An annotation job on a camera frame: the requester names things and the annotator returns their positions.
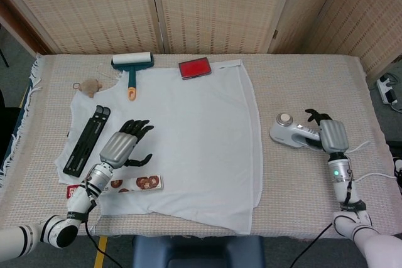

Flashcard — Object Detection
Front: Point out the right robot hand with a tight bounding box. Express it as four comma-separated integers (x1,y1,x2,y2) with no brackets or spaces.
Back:
305,109,350,154

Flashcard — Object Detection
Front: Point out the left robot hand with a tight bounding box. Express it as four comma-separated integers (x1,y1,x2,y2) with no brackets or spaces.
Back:
99,119,155,168

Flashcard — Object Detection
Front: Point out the white handheld steam iron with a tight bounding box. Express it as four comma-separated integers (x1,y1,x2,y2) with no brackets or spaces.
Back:
269,113,324,151

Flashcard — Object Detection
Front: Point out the white T-shirt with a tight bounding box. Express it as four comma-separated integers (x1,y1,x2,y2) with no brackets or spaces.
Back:
55,58,264,235

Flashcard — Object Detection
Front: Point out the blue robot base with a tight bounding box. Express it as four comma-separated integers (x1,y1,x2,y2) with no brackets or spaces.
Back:
131,235,264,268

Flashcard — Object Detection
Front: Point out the black folding stand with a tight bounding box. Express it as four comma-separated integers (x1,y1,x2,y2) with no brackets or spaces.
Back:
62,104,111,177

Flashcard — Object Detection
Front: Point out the baking paper box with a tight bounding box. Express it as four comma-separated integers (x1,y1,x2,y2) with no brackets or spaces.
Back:
65,173,164,200

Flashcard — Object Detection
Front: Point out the beige woven tablecloth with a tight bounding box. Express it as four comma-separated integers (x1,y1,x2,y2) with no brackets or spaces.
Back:
0,53,395,240

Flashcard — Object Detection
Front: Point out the black equipment beside table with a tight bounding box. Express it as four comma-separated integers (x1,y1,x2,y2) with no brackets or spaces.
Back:
385,141,402,187

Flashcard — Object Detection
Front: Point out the white power strip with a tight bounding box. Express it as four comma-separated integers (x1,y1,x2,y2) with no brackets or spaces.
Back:
376,73,402,105

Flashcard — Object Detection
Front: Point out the teal lint roller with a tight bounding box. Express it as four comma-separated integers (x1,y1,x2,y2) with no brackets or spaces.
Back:
111,51,155,102

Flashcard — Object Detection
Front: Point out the red stamp pad case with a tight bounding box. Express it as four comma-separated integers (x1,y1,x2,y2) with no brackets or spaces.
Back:
178,57,214,80

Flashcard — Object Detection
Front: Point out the black chair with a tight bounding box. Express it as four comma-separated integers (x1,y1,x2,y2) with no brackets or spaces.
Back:
0,88,21,168

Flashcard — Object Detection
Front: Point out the rattan folding screen panel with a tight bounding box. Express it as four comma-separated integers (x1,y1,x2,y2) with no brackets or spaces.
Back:
313,0,402,77
266,0,346,55
149,0,298,55
0,0,164,55

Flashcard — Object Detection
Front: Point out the thin grey cable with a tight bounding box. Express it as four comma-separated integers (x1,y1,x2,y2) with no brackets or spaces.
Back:
345,141,396,181

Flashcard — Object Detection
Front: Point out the beige plush keychain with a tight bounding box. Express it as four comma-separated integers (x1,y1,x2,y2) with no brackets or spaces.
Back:
72,78,104,99

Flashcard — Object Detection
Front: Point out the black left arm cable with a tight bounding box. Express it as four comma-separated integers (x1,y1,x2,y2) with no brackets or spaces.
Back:
86,195,134,268

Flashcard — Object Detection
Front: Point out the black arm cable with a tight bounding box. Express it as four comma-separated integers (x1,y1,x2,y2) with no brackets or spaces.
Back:
290,222,335,268
86,195,134,268

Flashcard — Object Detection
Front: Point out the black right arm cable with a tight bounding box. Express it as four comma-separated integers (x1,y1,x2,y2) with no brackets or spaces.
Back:
290,222,335,268

